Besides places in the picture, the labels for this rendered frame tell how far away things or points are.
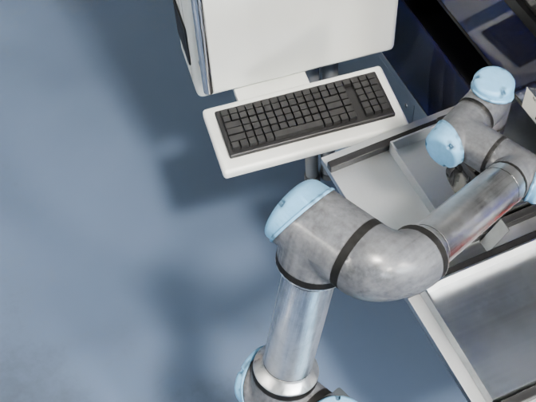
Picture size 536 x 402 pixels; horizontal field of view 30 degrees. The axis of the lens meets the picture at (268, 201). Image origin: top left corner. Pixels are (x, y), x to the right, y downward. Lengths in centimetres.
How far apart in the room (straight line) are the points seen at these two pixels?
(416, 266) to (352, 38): 106
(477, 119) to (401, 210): 40
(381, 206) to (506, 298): 32
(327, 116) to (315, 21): 22
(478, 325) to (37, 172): 182
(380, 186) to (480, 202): 58
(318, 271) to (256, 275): 158
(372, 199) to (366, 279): 71
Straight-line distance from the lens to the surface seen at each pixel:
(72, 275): 309
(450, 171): 196
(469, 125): 172
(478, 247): 205
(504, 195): 161
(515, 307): 199
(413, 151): 217
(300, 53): 235
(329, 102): 232
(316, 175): 293
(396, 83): 271
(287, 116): 229
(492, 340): 195
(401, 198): 210
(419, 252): 142
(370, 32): 238
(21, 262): 316
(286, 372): 167
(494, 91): 175
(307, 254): 143
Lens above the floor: 260
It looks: 55 degrees down
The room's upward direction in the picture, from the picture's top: 4 degrees counter-clockwise
